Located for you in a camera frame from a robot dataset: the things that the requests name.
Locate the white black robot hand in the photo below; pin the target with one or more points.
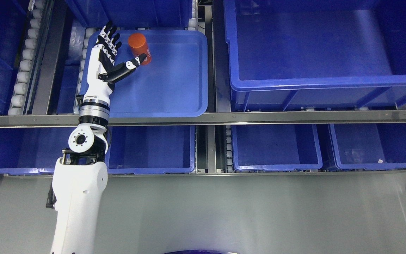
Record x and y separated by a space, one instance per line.
102 72

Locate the orange cylindrical capacitor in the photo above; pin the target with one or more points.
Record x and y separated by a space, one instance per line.
139 45

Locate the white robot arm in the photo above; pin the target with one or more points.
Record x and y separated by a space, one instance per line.
79 179

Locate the blue bin top middle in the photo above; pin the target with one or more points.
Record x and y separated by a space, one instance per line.
132 14

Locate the blue shallow tray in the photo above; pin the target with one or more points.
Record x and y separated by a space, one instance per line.
173 84

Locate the blue bin lower middle left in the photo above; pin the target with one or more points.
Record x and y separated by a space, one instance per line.
152 150

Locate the white roller track left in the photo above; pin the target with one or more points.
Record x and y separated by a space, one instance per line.
25 78

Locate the blue bin lower middle right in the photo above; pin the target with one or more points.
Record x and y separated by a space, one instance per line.
276 147

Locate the large blue bin upper right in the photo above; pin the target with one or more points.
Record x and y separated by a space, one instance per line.
288 55

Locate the steel shelf rail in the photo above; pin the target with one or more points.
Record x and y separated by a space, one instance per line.
247 118

